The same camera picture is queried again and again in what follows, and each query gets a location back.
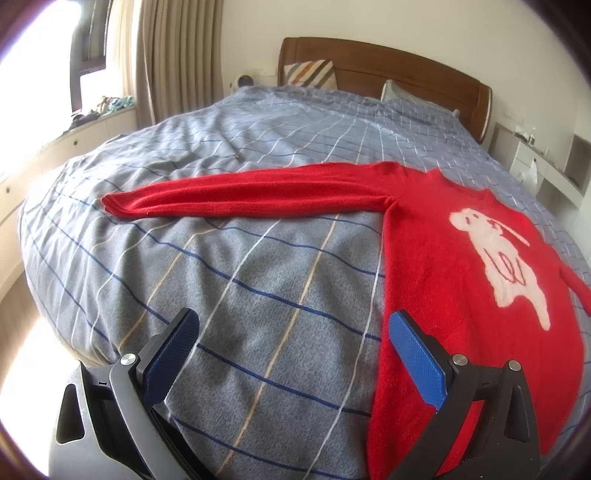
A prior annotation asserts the pale grey pillow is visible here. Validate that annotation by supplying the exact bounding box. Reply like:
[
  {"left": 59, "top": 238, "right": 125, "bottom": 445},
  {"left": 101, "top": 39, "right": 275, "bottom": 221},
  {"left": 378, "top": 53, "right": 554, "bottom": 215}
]
[{"left": 380, "top": 79, "right": 460, "bottom": 116}]

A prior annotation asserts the white plastic bag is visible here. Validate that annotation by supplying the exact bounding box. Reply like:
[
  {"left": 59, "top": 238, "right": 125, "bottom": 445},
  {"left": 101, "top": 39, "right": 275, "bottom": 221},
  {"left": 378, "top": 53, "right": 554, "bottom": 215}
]
[{"left": 516, "top": 157, "right": 539, "bottom": 190}]

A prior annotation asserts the beige curtain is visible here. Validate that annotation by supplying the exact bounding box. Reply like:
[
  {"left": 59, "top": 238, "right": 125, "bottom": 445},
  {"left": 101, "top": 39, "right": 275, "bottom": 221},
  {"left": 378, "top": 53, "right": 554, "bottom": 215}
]
[{"left": 107, "top": 0, "right": 227, "bottom": 127}]

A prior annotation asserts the white desk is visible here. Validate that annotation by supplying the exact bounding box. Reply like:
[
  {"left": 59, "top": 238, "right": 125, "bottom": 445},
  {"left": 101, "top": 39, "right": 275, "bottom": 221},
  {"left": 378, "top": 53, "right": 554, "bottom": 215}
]
[{"left": 489, "top": 122, "right": 591, "bottom": 213}]

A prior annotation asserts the white window bench cabinet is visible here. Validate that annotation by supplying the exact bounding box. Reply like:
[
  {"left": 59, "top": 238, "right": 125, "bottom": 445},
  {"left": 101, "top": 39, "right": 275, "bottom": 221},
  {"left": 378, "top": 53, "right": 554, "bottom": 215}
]
[{"left": 0, "top": 106, "right": 139, "bottom": 296}]

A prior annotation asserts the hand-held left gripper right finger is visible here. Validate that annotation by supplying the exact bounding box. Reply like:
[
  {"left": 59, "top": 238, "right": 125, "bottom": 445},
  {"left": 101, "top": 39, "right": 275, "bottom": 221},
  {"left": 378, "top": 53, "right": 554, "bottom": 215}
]
[{"left": 389, "top": 310, "right": 542, "bottom": 480}]

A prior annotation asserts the striped pillow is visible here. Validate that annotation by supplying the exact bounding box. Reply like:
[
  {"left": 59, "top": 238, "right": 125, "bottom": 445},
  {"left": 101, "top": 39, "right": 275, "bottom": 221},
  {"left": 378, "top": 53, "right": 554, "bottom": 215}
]
[{"left": 283, "top": 58, "right": 339, "bottom": 90}]

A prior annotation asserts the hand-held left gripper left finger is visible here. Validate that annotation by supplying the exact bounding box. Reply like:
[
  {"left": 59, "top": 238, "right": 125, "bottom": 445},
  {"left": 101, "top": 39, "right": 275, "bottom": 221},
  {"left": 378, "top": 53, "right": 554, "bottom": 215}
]
[{"left": 54, "top": 308, "right": 200, "bottom": 480}]

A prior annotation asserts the pile of colourful clothes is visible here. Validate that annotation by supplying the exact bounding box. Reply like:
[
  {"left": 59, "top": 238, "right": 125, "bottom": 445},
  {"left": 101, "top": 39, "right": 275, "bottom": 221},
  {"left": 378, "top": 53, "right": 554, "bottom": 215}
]
[{"left": 69, "top": 95, "right": 137, "bottom": 127}]

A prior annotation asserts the dark framed window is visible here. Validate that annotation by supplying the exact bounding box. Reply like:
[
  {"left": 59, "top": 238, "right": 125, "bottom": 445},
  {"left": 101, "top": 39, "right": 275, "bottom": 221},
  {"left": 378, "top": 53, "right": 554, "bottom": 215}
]
[{"left": 0, "top": 0, "right": 112, "bottom": 153}]

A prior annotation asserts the wooden headboard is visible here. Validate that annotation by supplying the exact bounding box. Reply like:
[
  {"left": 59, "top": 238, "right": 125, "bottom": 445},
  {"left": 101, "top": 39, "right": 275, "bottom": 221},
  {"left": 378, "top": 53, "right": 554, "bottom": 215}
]
[{"left": 278, "top": 37, "right": 493, "bottom": 145}]

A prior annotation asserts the bed with grey plaid cover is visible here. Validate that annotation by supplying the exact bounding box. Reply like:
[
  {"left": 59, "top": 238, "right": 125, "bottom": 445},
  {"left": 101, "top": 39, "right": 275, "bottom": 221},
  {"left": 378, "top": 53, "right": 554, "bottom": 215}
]
[{"left": 18, "top": 84, "right": 591, "bottom": 480}]

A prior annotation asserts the red sweater with white dog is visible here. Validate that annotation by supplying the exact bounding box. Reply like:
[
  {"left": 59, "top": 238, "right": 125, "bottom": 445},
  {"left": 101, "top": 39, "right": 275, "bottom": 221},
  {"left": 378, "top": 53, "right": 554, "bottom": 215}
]
[{"left": 100, "top": 161, "right": 591, "bottom": 480}]

